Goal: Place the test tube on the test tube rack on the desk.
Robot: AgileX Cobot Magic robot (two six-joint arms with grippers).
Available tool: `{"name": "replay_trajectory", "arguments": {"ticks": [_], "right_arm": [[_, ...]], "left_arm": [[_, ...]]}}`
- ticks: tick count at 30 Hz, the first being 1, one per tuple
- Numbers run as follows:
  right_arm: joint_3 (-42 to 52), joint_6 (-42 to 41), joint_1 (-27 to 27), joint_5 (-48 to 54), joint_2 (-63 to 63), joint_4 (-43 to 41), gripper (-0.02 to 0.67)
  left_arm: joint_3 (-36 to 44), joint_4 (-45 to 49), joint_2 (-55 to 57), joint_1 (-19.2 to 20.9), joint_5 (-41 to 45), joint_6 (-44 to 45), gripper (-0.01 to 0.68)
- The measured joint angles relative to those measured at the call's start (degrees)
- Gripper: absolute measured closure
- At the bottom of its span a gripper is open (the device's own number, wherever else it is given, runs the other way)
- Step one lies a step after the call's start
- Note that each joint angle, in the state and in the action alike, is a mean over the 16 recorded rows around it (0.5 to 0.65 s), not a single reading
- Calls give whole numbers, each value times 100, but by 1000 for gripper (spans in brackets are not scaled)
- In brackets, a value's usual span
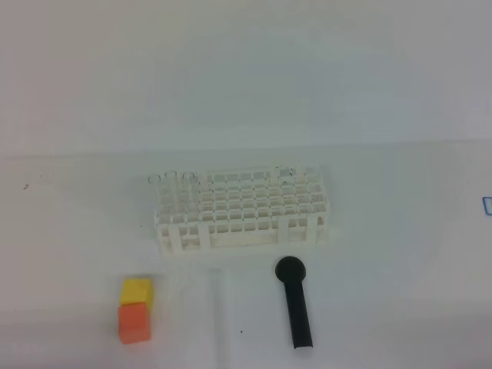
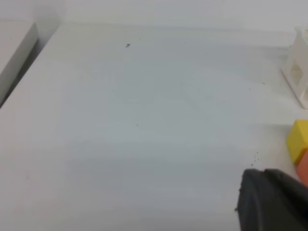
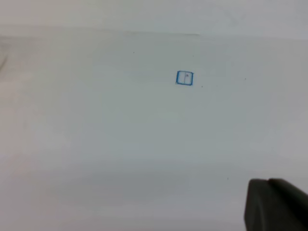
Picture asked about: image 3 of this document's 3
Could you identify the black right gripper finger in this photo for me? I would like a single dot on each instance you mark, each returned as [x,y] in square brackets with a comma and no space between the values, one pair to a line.
[275,205]

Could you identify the blue square marker sticker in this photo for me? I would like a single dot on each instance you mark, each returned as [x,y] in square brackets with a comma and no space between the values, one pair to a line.
[184,78]

